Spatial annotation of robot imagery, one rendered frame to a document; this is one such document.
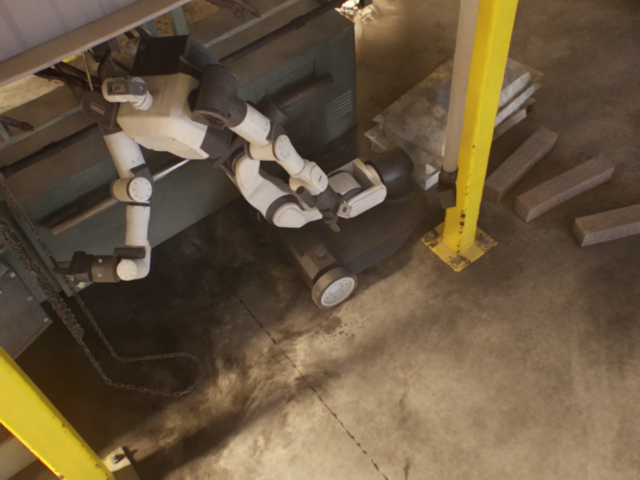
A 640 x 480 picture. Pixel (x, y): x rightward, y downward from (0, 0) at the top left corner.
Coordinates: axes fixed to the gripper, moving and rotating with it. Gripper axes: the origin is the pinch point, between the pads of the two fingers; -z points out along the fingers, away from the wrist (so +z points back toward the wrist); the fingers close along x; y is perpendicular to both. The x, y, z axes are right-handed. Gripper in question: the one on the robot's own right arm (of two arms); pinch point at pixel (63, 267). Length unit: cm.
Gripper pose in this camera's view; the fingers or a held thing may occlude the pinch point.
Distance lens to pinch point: 248.8
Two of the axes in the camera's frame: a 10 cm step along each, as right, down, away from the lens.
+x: 0.8, -8.0, 6.0
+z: 9.9, 0.2, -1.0
